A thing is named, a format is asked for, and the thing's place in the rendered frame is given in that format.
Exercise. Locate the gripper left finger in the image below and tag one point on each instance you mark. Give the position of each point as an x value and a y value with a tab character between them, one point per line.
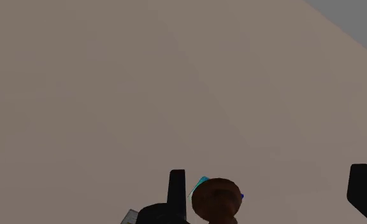
176	192

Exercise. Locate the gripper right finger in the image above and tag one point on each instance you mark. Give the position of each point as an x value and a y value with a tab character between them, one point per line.
365	189

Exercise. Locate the teal and blue flat object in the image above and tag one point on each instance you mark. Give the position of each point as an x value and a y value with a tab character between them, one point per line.
197	185

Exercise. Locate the brown round wooden vase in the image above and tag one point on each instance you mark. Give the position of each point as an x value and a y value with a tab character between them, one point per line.
216	200

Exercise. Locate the pale grey ribbed object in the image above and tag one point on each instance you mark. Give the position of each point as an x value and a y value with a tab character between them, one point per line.
130	217

